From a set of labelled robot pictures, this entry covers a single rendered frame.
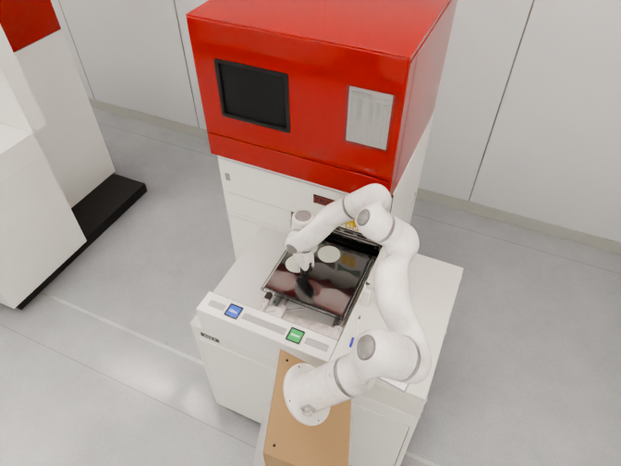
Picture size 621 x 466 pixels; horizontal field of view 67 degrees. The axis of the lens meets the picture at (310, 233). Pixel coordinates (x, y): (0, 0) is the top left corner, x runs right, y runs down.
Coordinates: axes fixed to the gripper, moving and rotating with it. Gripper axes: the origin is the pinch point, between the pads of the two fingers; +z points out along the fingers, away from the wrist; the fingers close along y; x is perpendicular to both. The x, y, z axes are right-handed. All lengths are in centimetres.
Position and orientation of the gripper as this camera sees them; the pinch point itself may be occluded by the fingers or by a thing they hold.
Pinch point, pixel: (304, 270)
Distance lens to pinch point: 199.1
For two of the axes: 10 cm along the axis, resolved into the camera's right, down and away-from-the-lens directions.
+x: 8.5, -3.8, 3.7
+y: 5.3, 6.0, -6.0
